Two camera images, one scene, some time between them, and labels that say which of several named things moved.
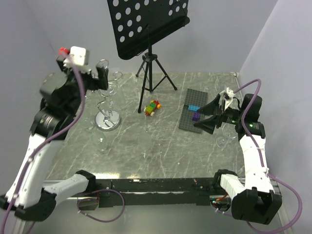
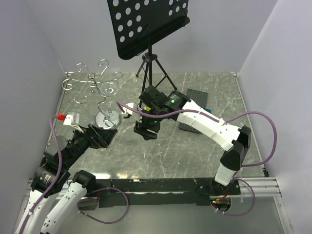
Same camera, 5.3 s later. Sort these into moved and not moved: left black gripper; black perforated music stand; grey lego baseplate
Moved: left black gripper
Not moved: black perforated music stand; grey lego baseplate
